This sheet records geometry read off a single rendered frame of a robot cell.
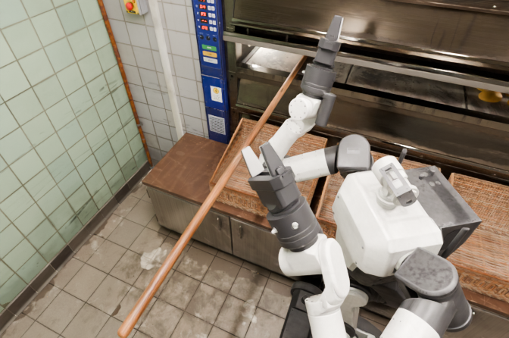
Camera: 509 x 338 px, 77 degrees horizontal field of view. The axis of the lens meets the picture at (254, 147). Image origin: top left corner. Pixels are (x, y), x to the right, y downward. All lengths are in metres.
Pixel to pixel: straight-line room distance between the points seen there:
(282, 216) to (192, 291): 1.71
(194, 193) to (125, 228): 0.85
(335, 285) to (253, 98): 1.44
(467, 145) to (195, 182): 1.49
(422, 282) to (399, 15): 1.11
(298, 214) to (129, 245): 2.04
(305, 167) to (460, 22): 0.91
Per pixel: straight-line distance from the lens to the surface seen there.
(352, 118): 1.82
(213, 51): 1.87
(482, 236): 2.12
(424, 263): 0.84
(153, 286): 0.99
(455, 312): 0.86
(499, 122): 1.82
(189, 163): 2.14
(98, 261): 2.58
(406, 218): 0.90
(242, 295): 2.24
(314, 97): 0.93
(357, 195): 0.92
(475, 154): 1.92
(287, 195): 0.60
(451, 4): 1.56
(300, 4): 1.63
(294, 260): 0.68
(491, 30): 1.62
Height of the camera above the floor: 2.07
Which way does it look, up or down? 42 degrees down
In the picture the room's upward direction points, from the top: straight up
